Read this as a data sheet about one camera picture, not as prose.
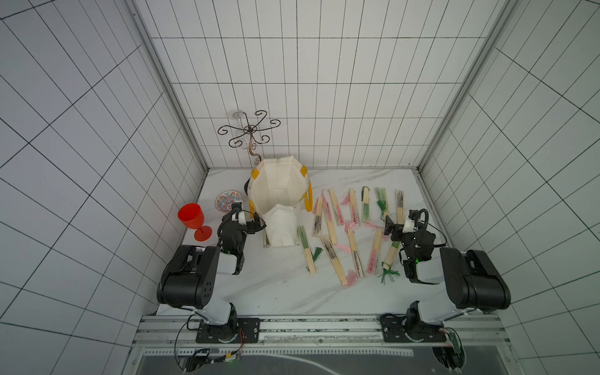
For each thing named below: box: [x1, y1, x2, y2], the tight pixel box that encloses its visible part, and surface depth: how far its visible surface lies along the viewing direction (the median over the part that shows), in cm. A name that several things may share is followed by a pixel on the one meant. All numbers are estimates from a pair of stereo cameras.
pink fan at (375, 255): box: [366, 228, 383, 275], surface depth 91 cm
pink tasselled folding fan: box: [340, 188, 361, 226], surface depth 108 cm
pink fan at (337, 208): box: [328, 188, 345, 226], surface depth 106 cm
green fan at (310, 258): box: [296, 225, 324, 275], surface depth 92 cm
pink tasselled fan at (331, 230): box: [321, 189, 338, 246], surface depth 102 cm
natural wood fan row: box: [345, 220, 366, 279], surface depth 92 cm
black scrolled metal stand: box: [217, 110, 281, 165], surface depth 94 cm
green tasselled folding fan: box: [374, 187, 390, 222], surface depth 109 cm
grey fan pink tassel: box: [320, 234, 358, 287], surface depth 87 cm
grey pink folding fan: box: [394, 189, 406, 225], surface depth 109 cm
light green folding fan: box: [360, 185, 372, 223], surface depth 108 cm
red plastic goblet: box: [177, 203, 214, 243], surface depth 87 cm
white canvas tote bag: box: [247, 156, 313, 248], surface depth 94 cm
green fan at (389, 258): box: [375, 240, 401, 285], surface depth 89 cm
